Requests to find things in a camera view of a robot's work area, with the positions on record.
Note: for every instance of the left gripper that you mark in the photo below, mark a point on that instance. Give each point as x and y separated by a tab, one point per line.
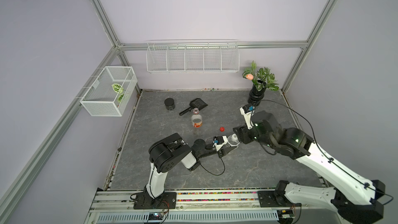
225	152

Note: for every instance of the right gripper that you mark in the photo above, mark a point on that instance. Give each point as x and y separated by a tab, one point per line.
242	132

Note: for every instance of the clear bottle white label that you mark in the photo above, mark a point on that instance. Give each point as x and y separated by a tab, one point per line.
232	141

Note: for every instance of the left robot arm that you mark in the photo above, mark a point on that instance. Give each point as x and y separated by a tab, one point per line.
170	151

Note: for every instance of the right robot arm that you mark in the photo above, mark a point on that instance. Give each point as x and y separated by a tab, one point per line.
353	197

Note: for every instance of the clear bottle red label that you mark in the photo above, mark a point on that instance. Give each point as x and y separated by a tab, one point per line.
196	118

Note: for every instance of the black vase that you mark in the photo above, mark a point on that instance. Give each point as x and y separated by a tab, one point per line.
255	96

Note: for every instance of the black scoop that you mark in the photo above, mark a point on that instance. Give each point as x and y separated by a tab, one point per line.
195	103

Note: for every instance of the artificial green plant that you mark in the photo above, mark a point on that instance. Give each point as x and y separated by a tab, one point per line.
262	77

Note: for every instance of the black round jar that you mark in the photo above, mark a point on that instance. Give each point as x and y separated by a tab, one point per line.
169	104

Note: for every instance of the green leaf in basket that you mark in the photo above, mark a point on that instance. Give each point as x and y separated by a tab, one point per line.
117	88

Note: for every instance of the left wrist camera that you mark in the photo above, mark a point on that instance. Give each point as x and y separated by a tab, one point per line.
219	142

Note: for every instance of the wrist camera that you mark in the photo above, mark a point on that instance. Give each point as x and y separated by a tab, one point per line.
247	111
219	142

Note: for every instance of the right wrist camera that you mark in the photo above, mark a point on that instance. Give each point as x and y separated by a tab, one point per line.
247	111

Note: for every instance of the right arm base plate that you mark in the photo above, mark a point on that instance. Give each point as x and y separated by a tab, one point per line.
269	198

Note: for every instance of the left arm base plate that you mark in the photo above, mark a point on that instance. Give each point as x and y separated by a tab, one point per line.
165	201

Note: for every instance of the long white wire shelf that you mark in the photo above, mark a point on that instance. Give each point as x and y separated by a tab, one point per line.
191	56

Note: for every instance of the white wire basket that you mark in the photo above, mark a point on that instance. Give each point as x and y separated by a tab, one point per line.
100	100

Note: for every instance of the aluminium front rail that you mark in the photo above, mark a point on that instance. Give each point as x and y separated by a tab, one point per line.
204	206

